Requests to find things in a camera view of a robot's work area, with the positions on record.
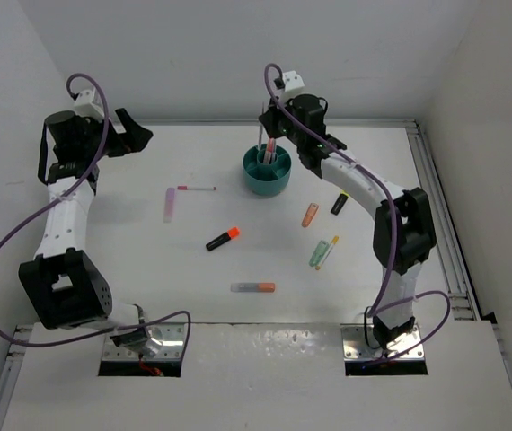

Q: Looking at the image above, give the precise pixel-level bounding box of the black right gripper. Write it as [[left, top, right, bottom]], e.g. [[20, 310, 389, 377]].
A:
[[262, 92, 305, 146]]

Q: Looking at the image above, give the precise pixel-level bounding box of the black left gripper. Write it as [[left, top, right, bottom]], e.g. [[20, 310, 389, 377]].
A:
[[76, 109, 152, 162]]

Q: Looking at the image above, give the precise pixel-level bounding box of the pink double-ended marker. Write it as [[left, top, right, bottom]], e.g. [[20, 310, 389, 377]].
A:
[[262, 138, 275, 164]]

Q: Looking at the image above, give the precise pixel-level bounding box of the grey purple ballpoint pen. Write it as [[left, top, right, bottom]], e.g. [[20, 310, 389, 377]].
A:
[[256, 102, 266, 151]]

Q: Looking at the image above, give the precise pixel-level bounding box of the pink-capped white pen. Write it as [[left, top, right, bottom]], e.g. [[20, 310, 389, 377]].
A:
[[176, 185, 216, 191]]

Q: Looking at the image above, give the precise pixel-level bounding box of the purple correction tape dispenser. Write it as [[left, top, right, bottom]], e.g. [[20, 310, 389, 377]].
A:
[[163, 188, 176, 223]]

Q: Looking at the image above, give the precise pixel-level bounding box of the yellow-capped white marker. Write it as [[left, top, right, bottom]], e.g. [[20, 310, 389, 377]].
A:
[[314, 235, 340, 270]]

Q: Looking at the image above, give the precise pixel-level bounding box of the clear orange lead case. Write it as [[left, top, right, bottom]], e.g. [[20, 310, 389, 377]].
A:
[[231, 282, 276, 293]]

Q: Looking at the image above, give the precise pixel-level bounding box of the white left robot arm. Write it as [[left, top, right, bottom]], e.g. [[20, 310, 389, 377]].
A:
[[18, 108, 153, 330]]

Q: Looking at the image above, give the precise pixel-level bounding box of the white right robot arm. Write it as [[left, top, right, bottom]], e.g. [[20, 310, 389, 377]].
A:
[[259, 94, 437, 347]]

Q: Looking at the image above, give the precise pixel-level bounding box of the teal round desk organizer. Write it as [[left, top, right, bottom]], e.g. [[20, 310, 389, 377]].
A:
[[243, 146, 292, 198]]

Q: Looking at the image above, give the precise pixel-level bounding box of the orange correction tape dispenser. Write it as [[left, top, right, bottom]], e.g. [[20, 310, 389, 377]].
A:
[[301, 203, 319, 228]]

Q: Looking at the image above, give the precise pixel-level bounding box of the black yellow-capped highlighter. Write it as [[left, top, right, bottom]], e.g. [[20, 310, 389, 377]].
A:
[[331, 192, 349, 216]]

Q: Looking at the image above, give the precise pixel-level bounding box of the black orange-capped highlighter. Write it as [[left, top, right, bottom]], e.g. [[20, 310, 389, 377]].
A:
[[206, 226, 241, 251]]

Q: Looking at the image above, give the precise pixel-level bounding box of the green correction tape dispenser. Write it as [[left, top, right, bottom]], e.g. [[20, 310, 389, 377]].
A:
[[308, 240, 330, 267]]

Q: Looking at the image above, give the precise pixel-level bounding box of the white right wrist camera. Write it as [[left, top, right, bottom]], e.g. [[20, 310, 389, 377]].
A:
[[274, 71, 305, 104]]

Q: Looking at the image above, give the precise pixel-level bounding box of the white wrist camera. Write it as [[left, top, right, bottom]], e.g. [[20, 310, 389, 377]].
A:
[[73, 88, 104, 121], [274, 71, 305, 104]]

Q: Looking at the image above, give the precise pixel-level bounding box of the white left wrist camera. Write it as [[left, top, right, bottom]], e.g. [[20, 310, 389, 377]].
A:
[[73, 88, 104, 121]]

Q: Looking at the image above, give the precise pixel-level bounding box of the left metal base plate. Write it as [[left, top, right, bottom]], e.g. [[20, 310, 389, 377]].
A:
[[102, 323, 186, 362]]

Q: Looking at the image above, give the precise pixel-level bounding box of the metal base plate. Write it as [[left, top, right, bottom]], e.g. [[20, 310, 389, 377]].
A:
[[102, 323, 186, 362], [340, 323, 426, 360]]

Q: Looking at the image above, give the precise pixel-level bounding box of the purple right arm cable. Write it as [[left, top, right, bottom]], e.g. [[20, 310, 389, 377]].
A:
[[262, 62, 452, 363]]

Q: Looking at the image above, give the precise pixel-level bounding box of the black cable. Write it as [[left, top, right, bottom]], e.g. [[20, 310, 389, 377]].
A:
[[361, 303, 383, 347]]

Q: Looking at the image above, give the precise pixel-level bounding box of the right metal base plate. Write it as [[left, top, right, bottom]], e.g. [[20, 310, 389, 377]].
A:
[[340, 323, 426, 360]]

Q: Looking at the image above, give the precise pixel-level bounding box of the aluminium table edge rail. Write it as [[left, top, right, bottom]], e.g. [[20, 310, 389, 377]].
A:
[[406, 122, 481, 321]]

